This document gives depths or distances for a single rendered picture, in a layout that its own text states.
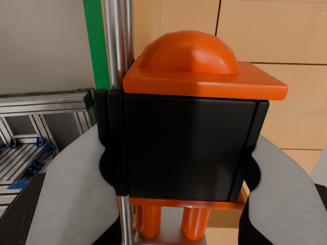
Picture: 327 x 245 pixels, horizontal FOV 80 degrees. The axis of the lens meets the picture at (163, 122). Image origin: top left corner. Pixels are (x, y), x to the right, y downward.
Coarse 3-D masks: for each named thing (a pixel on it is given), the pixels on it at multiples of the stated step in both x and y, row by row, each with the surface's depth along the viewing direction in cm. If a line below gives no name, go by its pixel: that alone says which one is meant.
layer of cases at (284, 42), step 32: (160, 0) 65; (192, 0) 65; (224, 0) 65; (256, 0) 65; (288, 0) 65; (320, 0) 65; (160, 32) 70; (224, 32) 70; (256, 32) 70; (288, 32) 70; (320, 32) 70; (256, 64) 75; (288, 64) 75; (320, 64) 77; (288, 96) 81; (320, 96) 81; (288, 128) 89; (320, 128) 89
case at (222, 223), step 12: (120, 204) 42; (120, 216) 40; (132, 216) 40; (216, 216) 41; (228, 216) 41; (240, 216) 41; (216, 228) 39; (228, 228) 39; (216, 240) 40; (228, 240) 40
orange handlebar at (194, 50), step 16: (176, 32) 10; (192, 32) 10; (160, 48) 9; (176, 48) 9; (192, 48) 9; (208, 48) 9; (224, 48) 10; (144, 64) 10; (160, 64) 10; (176, 64) 10; (192, 64) 10; (208, 64) 10; (224, 64) 10; (144, 208) 15; (160, 208) 16; (192, 208) 15; (144, 224) 16; (160, 224) 17; (192, 224) 16
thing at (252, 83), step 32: (128, 96) 9; (160, 96) 9; (192, 96) 9; (224, 96) 9; (256, 96) 9; (128, 128) 10; (160, 128) 10; (192, 128) 10; (224, 128) 10; (256, 128) 10; (128, 160) 11; (160, 160) 11; (192, 160) 11; (224, 160) 11; (160, 192) 12; (192, 192) 12; (224, 192) 12
